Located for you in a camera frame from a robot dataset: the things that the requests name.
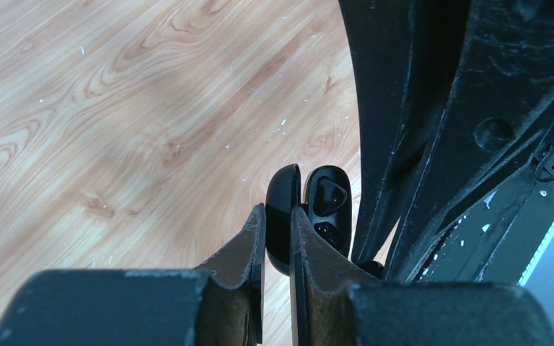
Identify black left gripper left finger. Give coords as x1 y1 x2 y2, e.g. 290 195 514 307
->
0 204 265 345

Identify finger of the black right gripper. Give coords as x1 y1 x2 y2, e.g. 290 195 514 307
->
384 1 554 282
340 1 470 265

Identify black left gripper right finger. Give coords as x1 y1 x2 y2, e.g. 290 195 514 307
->
290 207 554 345

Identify black earbud charging case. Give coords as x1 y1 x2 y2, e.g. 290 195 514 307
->
265 164 352 276

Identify black earbud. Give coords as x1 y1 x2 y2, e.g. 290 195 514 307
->
313 177 348 217
359 260 384 280

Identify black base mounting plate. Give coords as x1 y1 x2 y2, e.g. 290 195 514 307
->
416 144 554 285

